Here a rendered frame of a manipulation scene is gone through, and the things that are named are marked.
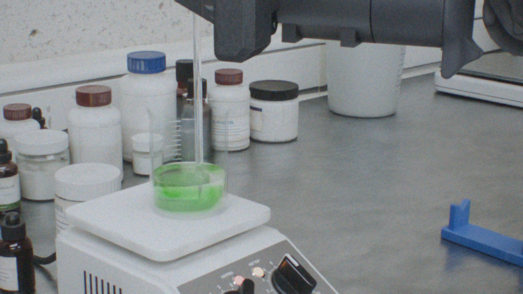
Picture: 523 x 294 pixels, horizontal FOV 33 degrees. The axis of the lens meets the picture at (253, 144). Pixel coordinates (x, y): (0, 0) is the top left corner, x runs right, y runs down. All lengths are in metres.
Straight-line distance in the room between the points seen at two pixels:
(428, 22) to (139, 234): 0.25
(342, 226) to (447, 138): 0.36
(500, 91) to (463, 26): 0.85
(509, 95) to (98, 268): 0.89
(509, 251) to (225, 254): 0.30
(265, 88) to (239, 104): 0.06
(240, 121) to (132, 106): 0.15
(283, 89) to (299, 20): 0.56
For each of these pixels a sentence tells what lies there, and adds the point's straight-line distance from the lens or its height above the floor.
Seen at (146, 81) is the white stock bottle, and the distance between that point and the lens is 1.04.
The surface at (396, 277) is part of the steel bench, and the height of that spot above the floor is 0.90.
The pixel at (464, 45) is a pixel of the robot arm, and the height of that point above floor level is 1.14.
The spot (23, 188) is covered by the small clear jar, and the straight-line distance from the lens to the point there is 0.96.
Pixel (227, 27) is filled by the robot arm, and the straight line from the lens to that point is 0.53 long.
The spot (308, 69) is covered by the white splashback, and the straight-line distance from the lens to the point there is 1.38.
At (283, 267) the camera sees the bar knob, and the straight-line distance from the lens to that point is 0.64.
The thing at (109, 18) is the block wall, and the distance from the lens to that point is 1.18.
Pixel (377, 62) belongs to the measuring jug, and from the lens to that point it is 1.27.
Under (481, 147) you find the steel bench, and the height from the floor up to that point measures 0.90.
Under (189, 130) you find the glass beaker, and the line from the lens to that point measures 0.63.
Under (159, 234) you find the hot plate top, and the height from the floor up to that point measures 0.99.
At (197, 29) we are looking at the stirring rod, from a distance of 0.64.
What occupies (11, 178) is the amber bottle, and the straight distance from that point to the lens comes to 0.92.
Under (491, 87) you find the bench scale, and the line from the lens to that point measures 1.42.
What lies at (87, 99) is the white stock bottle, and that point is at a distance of 0.97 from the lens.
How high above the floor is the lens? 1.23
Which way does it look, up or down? 17 degrees down
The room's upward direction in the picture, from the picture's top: 1 degrees clockwise
